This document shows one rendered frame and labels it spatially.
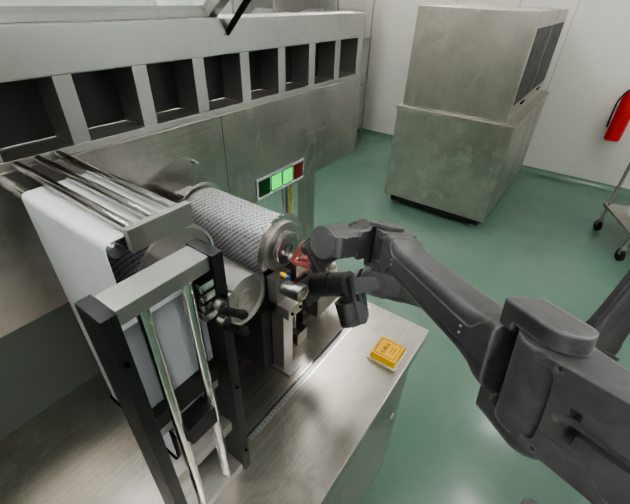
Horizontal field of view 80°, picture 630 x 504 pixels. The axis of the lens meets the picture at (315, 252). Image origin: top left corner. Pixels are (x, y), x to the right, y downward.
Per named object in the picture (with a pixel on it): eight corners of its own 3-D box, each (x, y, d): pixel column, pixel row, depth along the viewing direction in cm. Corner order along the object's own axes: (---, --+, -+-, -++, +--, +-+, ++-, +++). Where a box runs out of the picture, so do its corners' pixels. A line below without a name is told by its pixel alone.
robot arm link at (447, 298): (575, 461, 30) (625, 338, 27) (508, 462, 29) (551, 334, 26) (394, 271, 70) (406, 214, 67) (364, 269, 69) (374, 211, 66)
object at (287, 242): (298, 226, 82) (299, 254, 86) (291, 223, 83) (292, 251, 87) (276, 241, 77) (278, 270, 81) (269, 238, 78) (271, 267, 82)
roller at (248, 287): (228, 337, 78) (222, 293, 71) (153, 288, 90) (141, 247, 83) (267, 305, 86) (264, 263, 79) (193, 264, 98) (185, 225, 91)
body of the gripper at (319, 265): (339, 253, 81) (365, 244, 76) (313, 276, 74) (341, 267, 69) (324, 227, 80) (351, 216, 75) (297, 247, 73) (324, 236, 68)
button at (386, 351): (393, 369, 99) (394, 363, 97) (369, 356, 102) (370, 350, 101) (404, 352, 103) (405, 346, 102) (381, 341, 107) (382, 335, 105)
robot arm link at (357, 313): (381, 263, 87) (377, 274, 79) (392, 309, 89) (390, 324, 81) (332, 273, 91) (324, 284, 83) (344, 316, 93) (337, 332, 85)
